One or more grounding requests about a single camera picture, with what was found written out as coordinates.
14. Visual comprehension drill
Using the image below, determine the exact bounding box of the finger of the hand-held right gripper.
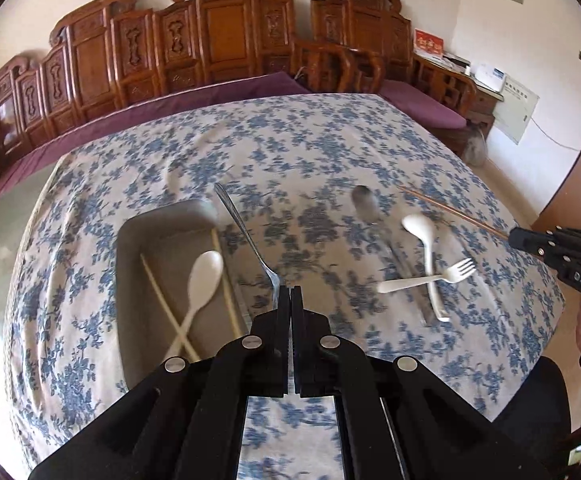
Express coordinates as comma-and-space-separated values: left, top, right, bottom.
508, 227, 567, 262

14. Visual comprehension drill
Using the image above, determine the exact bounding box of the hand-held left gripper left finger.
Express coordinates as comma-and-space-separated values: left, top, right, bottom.
28, 285, 291, 480

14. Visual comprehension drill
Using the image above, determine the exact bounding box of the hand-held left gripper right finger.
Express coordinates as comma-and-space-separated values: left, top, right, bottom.
290, 285, 554, 480

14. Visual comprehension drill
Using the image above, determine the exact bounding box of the brown chopstick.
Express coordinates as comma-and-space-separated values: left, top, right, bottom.
397, 185, 512, 240

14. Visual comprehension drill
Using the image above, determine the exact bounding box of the white plastic spoon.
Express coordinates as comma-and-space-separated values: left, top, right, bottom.
163, 251, 224, 361
401, 214, 451, 323

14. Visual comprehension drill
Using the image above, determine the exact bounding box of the white plastic fork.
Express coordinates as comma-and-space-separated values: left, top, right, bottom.
377, 257, 476, 295

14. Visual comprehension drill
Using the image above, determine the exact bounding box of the metal fork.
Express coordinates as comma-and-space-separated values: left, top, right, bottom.
214, 182, 282, 291

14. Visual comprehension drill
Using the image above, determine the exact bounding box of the rectangular metal tin tray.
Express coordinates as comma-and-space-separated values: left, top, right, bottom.
115, 199, 251, 391

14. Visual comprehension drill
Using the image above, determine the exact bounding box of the metal spoon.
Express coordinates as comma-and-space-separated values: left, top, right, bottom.
351, 185, 436, 326

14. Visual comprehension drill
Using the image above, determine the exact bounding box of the wooden door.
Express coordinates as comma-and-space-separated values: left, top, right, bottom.
535, 132, 581, 233

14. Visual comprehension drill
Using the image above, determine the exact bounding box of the grey fluffy bundle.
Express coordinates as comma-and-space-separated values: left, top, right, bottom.
463, 125, 491, 166

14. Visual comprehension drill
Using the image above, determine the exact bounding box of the dark cloth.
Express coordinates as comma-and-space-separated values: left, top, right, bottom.
495, 357, 571, 461

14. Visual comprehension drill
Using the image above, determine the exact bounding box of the wooden side table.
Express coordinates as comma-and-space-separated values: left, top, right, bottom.
413, 55, 501, 126

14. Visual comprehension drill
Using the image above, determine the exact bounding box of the square purple seat cushion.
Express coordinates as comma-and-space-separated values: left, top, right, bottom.
378, 79, 467, 130

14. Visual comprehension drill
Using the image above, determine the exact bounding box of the blue floral tablecloth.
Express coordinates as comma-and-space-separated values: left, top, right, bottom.
3, 92, 566, 480

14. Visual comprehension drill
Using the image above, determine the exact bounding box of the long purple sofa cushion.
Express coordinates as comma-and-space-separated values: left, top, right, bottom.
0, 71, 314, 241

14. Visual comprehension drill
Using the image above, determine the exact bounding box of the carved wooden armchair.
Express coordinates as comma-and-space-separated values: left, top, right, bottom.
290, 0, 476, 156

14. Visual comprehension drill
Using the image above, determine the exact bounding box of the carved wooden sofa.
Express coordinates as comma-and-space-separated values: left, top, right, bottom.
0, 0, 316, 161

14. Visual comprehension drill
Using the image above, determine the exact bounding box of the white wall cable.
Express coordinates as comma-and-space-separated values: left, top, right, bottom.
528, 115, 581, 153

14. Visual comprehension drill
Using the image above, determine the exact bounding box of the white wall cabinet door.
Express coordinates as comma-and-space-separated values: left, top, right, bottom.
488, 74, 540, 145

